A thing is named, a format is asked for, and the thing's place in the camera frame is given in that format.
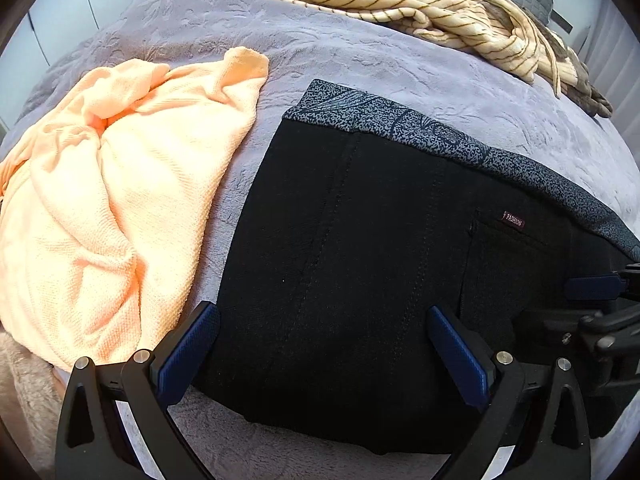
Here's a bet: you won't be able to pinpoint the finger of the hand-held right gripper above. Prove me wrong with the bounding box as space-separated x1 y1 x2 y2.
517 305 640 361
564 262 640 303

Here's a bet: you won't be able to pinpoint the beige striped garment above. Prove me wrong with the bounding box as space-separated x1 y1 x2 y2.
218 0 563 98

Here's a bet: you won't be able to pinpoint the brown garment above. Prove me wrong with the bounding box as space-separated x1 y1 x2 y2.
492 2 613 119

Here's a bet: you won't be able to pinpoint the purple embossed blanket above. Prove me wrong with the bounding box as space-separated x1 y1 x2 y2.
15 0 640 480

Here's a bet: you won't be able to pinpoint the white wardrobe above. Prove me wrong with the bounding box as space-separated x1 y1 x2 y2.
0 0 151 136

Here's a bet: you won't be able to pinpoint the beige fluffy blanket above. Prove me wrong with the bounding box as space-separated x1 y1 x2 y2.
0 332 68 466

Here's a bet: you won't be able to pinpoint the orange towel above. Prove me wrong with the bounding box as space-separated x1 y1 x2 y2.
0 46 271 368

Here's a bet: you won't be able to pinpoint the black pants with patterned waistband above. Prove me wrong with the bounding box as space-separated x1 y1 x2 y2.
192 78 640 456

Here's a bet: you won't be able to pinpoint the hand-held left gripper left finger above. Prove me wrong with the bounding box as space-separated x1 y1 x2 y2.
55 301 221 480

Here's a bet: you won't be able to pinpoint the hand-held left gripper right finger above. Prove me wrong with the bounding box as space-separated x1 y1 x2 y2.
426 305 594 480

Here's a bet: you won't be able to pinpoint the white curtain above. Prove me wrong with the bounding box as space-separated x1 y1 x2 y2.
575 0 640 146

